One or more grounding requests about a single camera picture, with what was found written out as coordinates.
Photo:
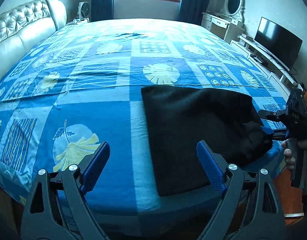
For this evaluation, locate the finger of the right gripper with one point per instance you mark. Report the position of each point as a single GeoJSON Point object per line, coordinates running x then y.
{"type": "Point", "coordinates": [276, 134]}

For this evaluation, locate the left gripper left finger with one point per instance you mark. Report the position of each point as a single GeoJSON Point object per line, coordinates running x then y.
{"type": "Point", "coordinates": [43, 216]}

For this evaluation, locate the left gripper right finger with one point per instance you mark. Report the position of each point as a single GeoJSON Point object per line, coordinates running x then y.
{"type": "Point", "coordinates": [249, 207]}

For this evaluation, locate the black pants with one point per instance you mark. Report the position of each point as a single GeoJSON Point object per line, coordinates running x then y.
{"type": "Point", "coordinates": [177, 118]}

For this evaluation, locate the person right hand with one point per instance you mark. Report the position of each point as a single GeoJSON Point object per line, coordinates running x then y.
{"type": "Point", "coordinates": [290, 160]}

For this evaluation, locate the white tv stand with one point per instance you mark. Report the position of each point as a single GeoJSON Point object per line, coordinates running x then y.
{"type": "Point", "coordinates": [269, 65]}

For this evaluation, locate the black flat television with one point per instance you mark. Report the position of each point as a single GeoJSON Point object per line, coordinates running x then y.
{"type": "Point", "coordinates": [279, 41]}

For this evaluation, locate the blue patterned bed sheet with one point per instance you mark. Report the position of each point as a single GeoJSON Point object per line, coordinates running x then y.
{"type": "Point", "coordinates": [82, 86]}

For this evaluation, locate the white dressing table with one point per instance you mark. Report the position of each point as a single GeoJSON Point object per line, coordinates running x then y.
{"type": "Point", "coordinates": [226, 28]}

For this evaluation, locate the white oval vanity mirror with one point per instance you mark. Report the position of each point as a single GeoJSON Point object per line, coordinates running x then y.
{"type": "Point", "coordinates": [234, 9]}

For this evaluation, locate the right blue curtain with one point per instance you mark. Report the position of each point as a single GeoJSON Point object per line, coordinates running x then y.
{"type": "Point", "coordinates": [190, 11]}

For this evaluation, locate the blue curtain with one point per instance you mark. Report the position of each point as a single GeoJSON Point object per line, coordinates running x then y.
{"type": "Point", "coordinates": [190, 11]}
{"type": "Point", "coordinates": [102, 10]}

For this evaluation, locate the white tufted leather headboard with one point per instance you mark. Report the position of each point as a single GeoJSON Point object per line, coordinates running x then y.
{"type": "Point", "coordinates": [24, 26]}

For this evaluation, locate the white desk fan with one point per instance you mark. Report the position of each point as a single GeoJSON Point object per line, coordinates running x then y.
{"type": "Point", "coordinates": [83, 10]}

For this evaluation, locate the left blue curtain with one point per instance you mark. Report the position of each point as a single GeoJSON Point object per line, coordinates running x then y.
{"type": "Point", "coordinates": [102, 10]}

